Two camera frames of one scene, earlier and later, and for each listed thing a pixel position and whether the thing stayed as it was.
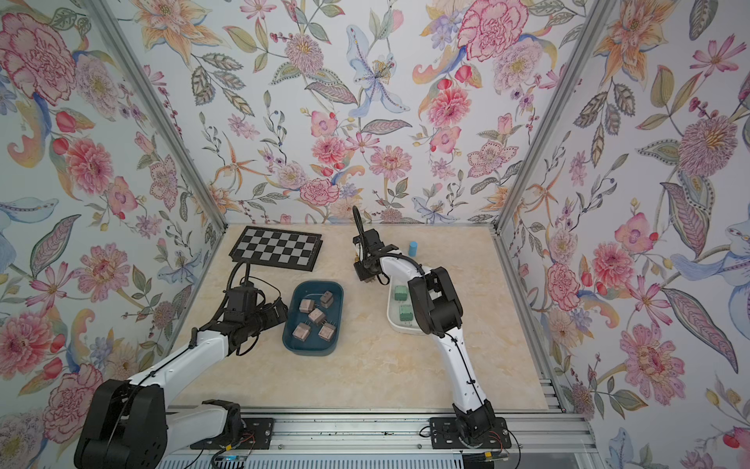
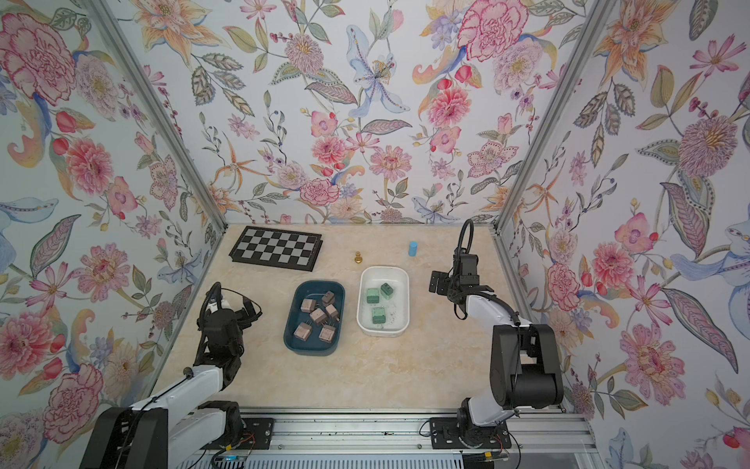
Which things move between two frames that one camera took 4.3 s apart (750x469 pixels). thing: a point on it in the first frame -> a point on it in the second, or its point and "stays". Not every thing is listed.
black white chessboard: x=279 y=248 stays
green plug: x=400 y=293 -> x=372 y=296
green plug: x=406 y=313 -> x=379 y=316
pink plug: x=326 y=330 stays
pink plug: x=307 y=305 stays
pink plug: x=316 y=316 stays
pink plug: x=301 y=331 stays
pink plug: x=326 y=299 stays
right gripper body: x=363 y=270 -> x=447 y=285
